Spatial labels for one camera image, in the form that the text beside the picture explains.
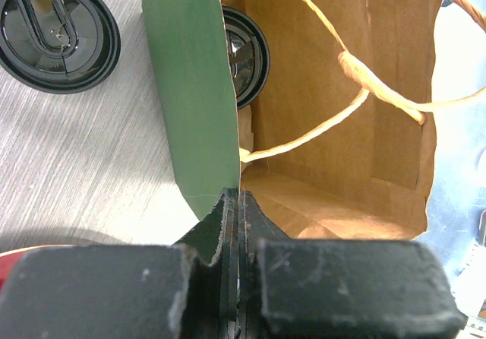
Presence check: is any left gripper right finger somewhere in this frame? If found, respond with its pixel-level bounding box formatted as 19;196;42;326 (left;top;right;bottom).
238;191;467;338

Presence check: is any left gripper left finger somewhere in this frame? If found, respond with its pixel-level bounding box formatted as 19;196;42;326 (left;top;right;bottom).
1;189;240;338

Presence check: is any green paper bag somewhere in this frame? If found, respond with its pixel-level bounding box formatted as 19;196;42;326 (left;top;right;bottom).
142;0;485;239

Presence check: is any red plate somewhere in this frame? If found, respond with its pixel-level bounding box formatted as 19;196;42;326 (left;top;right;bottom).
0;244;74;287

